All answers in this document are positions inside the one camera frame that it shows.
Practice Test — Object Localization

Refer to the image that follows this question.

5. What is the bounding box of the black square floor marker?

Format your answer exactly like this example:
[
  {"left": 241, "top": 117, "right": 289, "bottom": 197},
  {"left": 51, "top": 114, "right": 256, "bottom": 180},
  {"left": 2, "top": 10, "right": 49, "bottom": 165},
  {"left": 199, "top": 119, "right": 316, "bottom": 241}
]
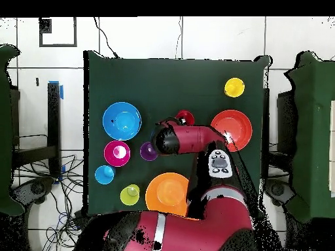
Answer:
[{"left": 39, "top": 17, "right": 78, "bottom": 48}]

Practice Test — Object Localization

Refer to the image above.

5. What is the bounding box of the thin black floor cable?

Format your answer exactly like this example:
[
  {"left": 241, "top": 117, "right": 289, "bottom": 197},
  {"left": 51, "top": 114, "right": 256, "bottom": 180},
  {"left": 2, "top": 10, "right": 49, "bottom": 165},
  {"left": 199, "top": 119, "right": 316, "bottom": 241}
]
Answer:
[{"left": 93, "top": 17, "right": 118, "bottom": 59}]

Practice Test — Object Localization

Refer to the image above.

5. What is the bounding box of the large blue bowl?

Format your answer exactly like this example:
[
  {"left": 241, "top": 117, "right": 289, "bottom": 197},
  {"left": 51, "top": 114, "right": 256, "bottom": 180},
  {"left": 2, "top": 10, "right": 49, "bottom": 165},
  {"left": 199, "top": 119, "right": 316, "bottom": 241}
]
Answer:
[{"left": 102, "top": 101, "right": 143, "bottom": 141}]

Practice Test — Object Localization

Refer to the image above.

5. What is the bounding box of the neighbouring green table cloth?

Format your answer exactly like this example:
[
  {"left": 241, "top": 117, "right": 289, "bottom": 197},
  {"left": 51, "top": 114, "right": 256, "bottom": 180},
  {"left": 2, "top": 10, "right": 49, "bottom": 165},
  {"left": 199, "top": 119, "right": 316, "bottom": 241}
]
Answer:
[
  {"left": 284, "top": 50, "right": 335, "bottom": 223},
  {"left": 0, "top": 44, "right": 26, "bottom": 216}
]

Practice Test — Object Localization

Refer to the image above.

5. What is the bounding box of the blue cup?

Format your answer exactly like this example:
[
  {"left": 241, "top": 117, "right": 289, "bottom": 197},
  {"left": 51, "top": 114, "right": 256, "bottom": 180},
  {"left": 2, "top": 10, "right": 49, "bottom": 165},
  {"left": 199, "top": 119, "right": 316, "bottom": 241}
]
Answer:
[{"left": 94, "top": 165, "right": 116, "bottom": 186}]

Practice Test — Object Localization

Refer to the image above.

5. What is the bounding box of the pink bowl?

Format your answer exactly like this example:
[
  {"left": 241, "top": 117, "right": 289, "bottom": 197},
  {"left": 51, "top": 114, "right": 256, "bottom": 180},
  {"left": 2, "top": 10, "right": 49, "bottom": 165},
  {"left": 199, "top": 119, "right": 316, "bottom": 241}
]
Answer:
[{"left": 103, "top": 140, "right": 131, "bottom": 167}]

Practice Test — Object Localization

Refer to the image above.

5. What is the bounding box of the purple cup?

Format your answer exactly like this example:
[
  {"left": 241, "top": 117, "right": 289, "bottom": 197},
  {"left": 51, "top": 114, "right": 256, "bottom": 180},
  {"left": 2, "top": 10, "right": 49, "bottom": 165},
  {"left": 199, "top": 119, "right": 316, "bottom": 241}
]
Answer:
[{"left": 139, "top": 141, "right": 158, "bottom": 161}]

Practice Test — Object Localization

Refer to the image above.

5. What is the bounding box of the dark green table cloth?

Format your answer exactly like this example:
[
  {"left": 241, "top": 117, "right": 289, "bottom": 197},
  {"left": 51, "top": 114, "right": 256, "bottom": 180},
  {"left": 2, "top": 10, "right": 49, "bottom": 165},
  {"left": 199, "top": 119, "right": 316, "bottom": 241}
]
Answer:
[{"left": 82, "top": 50, "right": 272, "bottom": 218}]

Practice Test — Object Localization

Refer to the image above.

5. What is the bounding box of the large yellow bowl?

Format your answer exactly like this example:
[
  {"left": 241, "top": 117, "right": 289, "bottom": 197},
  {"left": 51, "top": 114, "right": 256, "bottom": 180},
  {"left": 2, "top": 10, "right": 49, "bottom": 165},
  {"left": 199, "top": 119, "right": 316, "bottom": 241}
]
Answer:
[{"left": 145, "top": 172, "right": 190, "bottom": 217}]

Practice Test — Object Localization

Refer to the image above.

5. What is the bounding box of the black table frame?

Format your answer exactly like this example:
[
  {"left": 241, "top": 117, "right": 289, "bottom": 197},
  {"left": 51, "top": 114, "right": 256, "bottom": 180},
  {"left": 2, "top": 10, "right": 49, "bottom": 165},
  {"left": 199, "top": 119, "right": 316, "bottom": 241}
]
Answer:
[{"left": 10, "top": 82, "right": 62, "bottom": 178}]

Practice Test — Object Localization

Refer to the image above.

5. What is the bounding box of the red cup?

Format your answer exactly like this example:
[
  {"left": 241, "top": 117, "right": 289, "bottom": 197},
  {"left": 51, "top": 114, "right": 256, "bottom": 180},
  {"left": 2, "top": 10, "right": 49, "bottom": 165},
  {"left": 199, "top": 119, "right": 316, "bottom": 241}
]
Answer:
[{"left": 175, "top": 109, "right": 196, "bottom": 126}]

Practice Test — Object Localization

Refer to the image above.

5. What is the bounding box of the translucent yellow cup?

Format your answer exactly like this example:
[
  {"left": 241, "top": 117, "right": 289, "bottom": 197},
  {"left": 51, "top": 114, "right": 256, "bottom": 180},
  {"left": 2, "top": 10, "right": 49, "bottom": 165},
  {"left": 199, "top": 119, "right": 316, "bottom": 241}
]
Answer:
[{"left": 119, "top": 184, "right": 141, "bottom": 207}]

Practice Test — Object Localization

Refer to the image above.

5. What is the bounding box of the black stand base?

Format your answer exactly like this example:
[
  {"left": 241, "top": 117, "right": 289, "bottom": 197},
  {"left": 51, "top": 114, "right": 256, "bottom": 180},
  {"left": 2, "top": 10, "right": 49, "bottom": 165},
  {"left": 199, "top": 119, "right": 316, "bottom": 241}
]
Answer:
[{"left": 11, "top": 176, "right": 56, "bottom": 207}]

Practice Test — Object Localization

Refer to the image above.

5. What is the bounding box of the blue tape strip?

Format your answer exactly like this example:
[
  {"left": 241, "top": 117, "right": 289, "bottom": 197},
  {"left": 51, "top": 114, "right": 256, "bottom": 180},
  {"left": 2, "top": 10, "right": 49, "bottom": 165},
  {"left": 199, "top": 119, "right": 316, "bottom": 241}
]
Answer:
[{"left": 48, "top": 80, "right": 64, "bottom": 101}]

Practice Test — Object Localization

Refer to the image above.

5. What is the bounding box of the grey stand base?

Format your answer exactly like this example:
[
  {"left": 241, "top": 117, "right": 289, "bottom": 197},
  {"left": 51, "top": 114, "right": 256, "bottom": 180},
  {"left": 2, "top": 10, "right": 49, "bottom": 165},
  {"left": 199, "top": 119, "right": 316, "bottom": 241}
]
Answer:
[{"left": 264, "top": 178, "right": 295, "bottom": 207}]

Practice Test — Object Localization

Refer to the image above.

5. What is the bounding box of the large shallow orange bowl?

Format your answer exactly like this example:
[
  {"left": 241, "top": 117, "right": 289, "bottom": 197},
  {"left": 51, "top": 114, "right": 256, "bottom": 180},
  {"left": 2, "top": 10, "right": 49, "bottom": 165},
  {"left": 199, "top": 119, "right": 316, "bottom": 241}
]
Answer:
[{"left": 210, "top": 109, "right": 253, "bottom": 153}]

